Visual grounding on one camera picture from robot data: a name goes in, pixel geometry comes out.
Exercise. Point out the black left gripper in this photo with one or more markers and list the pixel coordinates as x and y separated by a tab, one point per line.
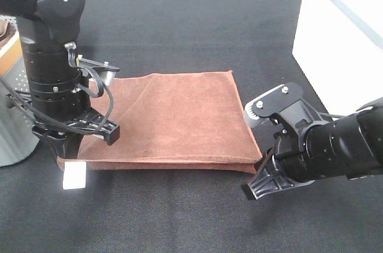
67	146

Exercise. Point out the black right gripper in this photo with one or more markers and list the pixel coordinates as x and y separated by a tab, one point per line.
288	161

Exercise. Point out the brown microfibre towel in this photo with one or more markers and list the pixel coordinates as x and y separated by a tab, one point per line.
170	121

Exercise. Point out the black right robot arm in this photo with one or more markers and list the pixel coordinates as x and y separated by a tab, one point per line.
350	146

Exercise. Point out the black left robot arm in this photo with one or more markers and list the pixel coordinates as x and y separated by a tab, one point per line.
61	83

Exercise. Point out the grey perforated basket orange rim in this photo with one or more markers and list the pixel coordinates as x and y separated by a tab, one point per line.
17	140

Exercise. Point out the cream white storage basket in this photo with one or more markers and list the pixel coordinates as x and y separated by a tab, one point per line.
338	46

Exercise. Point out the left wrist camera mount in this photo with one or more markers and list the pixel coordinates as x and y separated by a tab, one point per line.
100	73

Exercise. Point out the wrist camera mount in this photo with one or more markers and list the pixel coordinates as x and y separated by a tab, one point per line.
100	73
273	101

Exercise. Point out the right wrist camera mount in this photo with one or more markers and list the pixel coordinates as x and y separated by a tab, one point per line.
273	101

